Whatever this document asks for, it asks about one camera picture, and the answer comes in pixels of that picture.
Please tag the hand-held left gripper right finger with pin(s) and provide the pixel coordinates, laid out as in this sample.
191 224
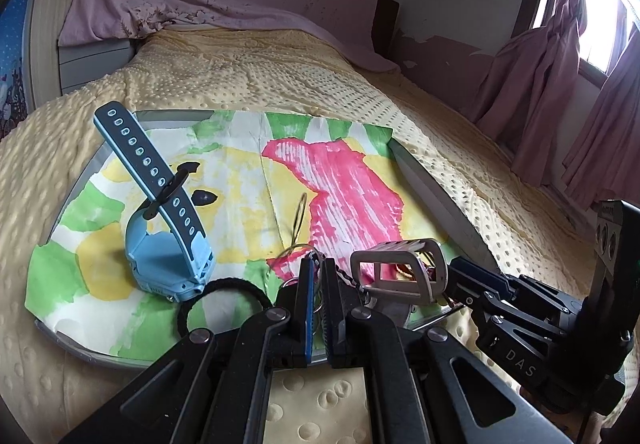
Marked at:
327 304

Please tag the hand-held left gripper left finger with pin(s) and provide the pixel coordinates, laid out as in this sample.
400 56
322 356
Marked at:
307 304

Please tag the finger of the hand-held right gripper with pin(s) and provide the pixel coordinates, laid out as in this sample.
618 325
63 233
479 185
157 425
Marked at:
480 271
472 299

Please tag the silver split key rings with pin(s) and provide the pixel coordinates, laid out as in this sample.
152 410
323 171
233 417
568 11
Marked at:
288 282

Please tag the metal hair clip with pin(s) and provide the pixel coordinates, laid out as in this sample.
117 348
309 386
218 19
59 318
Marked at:
390 251

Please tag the grey shallow box tray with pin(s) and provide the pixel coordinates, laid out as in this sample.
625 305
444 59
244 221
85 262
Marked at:
440 189

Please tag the light blue smart watch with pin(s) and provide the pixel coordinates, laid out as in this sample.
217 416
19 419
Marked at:
160 254

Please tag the painted paper sheet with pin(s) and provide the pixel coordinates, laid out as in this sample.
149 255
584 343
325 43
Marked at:
240 204

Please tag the pink curtain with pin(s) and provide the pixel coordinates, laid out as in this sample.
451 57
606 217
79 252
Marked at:
530 89

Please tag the cream dotted blanket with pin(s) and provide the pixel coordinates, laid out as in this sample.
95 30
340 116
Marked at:
300 74

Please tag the window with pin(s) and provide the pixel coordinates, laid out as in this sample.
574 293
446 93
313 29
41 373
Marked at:
600 24

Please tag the blue patterned fabric panel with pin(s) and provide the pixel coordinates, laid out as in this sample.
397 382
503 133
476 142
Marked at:
12 74

